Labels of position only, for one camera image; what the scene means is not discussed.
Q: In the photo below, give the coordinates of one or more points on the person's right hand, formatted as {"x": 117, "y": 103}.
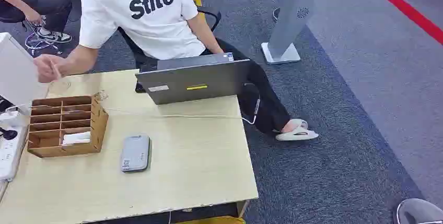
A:
{"x": 46, "y": 68}

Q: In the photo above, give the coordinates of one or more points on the black and white sneaker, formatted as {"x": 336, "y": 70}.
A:
{"x": 55, "y": 36}

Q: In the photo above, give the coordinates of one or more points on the person in dark clothes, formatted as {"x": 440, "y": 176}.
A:
{"x": 45, "y": 4}

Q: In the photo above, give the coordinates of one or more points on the black plug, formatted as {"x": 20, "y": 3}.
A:
{"x": 8, "y": 134}

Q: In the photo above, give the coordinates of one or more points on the white card stack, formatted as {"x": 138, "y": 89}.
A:
{"x": 77, "y": 138}

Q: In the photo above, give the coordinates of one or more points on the wooden card box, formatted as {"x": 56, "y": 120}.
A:
{"x": 98, "y": 125}

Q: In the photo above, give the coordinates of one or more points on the black office chair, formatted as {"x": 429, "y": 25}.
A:
{"x": 141, "y": 58}

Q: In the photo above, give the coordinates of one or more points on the white power strip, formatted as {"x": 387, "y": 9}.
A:
{"x": 8, "y": 156}

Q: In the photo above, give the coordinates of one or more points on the person in white shirt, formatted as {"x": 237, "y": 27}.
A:
{"x": 145, "y": 25}

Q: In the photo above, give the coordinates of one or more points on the grey laptop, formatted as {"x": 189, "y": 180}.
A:
{"x": 197, "y": 84}

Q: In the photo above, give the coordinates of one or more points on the yellow object under desk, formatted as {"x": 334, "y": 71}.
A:
{"x": 214, "y": 220}

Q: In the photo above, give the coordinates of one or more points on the grey floor stand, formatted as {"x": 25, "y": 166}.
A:
{"x": 292, "y": 15}

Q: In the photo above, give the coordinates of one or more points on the white slipper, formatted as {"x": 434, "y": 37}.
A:
{"x": 297, "y": 134}

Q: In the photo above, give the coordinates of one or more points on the grey round object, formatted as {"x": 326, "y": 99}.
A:
{"x": 420, "y": 212}

